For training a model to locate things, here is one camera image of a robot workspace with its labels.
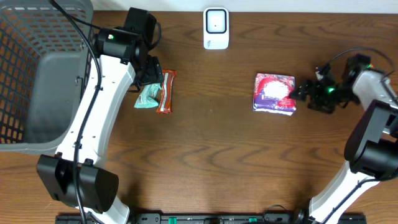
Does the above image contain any right black cable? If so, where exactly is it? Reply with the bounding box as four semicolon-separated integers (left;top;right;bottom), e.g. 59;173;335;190
323;46;398;103

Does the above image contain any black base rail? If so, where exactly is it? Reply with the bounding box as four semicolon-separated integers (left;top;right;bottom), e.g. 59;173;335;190
55;213;367;224

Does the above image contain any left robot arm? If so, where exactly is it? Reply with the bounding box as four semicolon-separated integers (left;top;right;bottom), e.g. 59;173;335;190
36;7;164;223

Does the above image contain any grey plastic mesh basket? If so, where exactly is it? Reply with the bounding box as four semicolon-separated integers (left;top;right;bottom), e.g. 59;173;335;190
1;0;93;154

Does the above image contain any black cable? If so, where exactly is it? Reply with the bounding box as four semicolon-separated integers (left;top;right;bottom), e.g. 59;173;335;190
48;0;103;224
323;46;398;103

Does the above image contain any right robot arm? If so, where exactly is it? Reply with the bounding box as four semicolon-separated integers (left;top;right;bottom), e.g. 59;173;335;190
289;54;397;223

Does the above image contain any white barcode scanner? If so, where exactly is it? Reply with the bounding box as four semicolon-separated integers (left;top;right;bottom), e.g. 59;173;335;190
203;7;229;50

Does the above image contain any teal white snack wrapper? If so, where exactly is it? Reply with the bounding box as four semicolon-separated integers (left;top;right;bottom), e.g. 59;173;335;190
134;83;161;109

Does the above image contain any left black cable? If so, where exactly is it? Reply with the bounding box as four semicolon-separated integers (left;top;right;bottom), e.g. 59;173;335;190
48;0;103;224

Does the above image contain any brown orange candy bar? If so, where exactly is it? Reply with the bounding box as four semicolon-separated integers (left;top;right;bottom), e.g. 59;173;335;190
156;70;177;114

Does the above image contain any red purple snack bag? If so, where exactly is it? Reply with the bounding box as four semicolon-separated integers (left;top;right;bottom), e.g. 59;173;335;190
252;73;296;116

